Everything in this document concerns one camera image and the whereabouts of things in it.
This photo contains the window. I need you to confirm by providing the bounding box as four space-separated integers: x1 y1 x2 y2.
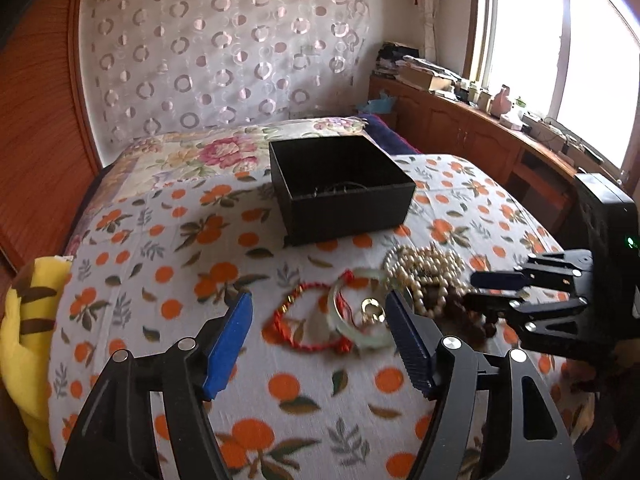
464 0 640 171

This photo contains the orange print bedsheet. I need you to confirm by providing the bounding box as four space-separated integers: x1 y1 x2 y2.
47 152 596 480

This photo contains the stack of books and papers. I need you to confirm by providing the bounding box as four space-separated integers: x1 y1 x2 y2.
375 42 467 95

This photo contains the circle pattern sheer curtain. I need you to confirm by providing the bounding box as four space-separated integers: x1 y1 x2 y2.
80 0 372 168

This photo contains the wooden cabinet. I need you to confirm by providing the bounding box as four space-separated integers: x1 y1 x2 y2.
370 76 596 248

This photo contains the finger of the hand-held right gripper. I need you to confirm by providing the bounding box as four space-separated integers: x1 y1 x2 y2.
470 249 596 292
462 290 590 348

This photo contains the teal cloth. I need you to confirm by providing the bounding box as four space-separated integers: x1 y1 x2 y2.
356 91 399 116

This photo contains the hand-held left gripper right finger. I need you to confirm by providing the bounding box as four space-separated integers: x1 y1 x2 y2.
385 290 583 480

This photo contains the dark wooden bead bracelet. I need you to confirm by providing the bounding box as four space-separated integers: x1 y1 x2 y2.
447 302 503 347

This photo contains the pale jade bangle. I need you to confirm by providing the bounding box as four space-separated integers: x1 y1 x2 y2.
330 267 396 348

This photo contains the dark blue blanket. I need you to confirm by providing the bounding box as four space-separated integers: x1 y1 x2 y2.
362 114 423 156

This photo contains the yellow plush toy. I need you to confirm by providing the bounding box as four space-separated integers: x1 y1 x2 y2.
0 256 75 480

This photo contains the pearl necklace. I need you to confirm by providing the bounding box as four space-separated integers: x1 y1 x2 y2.
384 242 470 318

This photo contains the red braided bracelet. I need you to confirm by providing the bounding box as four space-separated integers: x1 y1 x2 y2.
272 281 353 356

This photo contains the white window curtain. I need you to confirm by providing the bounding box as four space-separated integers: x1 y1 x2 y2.
400 0 482 68

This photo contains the red string gold charm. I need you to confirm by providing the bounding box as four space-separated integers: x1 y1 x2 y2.
336 270 387 328

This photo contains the floral blanket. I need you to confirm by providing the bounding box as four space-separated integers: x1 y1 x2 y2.
102 117 381 188

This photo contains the pink figurine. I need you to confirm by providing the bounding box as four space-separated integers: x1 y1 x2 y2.
492 85 514 117

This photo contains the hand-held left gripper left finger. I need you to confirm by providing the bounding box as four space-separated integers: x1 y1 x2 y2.
57 290 253 480

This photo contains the black square box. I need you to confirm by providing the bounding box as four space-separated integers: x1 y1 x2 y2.
268 135 417 247

